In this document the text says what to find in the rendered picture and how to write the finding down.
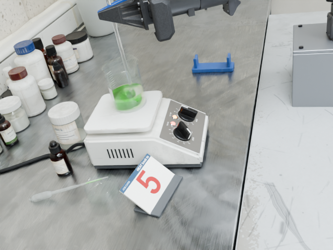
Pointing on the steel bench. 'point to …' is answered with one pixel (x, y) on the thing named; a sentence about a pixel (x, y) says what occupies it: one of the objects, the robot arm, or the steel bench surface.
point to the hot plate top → (97, 121)
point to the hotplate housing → (141, 147)
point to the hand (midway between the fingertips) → (119, 10)
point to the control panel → (195, 126)
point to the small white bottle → (7, 75)
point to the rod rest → (219, 67)
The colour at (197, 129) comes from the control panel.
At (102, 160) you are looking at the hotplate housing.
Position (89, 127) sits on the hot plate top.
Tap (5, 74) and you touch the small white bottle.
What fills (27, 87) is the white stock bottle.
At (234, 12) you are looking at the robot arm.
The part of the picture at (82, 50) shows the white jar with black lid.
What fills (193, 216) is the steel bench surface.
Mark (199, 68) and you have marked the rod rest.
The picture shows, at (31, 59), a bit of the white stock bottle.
